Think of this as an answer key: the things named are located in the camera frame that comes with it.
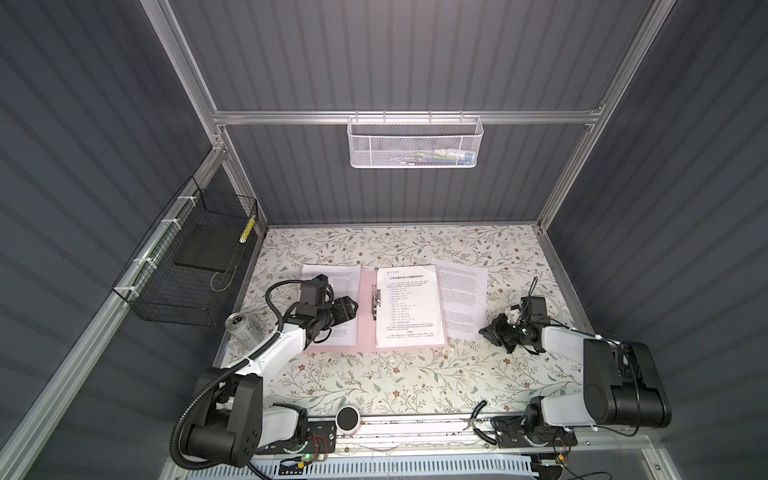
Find yellow marker pen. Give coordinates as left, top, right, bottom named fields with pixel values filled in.
left=239, top=215, right=256, bottom=244

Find black wire mesh basket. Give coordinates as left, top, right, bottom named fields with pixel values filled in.
left=113, top=178, right=259, bottom=327

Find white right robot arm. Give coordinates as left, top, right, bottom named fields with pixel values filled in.
left=468, top=295, right=672, bottom=448

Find white sheet with Chinese text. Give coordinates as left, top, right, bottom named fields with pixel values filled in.
left=375, top=265, right=447, bottom=348

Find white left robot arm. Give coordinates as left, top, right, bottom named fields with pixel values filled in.
left=169, top=274, right=358, bottom=471

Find printed white paper sheet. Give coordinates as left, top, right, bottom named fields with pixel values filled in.
left=299, top=263, right=362, bottom=347

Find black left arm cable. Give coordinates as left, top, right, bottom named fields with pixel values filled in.
left=169, top=280, right=307, bottom=472

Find pink file folder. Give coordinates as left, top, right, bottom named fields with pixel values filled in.
left=306, top=270, right=448, bottom=354

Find white wire mesh basket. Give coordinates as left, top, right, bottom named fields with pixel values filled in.
left=346, top=115, right=484, bottom=169

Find black handled pliers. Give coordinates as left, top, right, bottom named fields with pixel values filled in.
left=465, top=399, right=498, bottom=446

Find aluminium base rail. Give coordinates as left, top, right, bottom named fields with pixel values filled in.
left=179, top=410, right=655, bottom=457

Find white perforated vent strip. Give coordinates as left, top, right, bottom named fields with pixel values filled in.
left=185, top=454, right=538, bottom=480

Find white beverage can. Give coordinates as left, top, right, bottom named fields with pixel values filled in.
left=225, top=312, right=264, bottom=352

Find silver metal folder clip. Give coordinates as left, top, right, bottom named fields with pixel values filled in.
left=371, top=284, right=381, bottom=321

